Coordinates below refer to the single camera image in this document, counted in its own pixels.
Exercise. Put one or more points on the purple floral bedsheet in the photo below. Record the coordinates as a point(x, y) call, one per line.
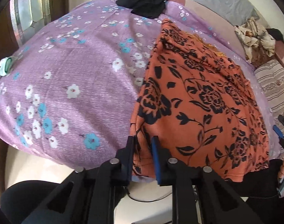
point(81, 74)

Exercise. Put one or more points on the small dark cloth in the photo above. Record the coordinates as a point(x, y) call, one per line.
point(276, 35)

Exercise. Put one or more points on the striped beige pillow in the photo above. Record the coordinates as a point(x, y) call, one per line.
point(275, 84)

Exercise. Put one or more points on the mint green cloth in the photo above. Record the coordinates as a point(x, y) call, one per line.
point(4, 68)

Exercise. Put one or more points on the person's right hand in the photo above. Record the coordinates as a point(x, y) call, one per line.
point(282, 168)

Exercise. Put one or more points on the pink mattress sheet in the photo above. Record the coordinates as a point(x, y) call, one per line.
point(202, 11)

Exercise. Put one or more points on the wooden door with patterned glass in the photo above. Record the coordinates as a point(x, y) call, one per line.
point(32, 9)

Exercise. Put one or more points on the person's black clothing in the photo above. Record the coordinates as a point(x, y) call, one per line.
point(27, 200)

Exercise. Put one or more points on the orange black floral cloth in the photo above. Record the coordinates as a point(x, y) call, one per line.
point(202, 112)

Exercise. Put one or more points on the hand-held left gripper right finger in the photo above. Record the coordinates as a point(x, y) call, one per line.
point(156, 163)

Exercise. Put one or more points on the grey blanket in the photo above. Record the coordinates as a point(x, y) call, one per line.
point(226, 0)

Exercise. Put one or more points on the black crumpled cloth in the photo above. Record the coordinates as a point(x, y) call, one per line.
point(142, 1)

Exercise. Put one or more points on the beige patterned crumpled cloth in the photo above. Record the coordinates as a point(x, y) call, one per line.
point(254, 37)

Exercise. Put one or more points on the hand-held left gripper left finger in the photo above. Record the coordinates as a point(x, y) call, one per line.
point(130, 161)

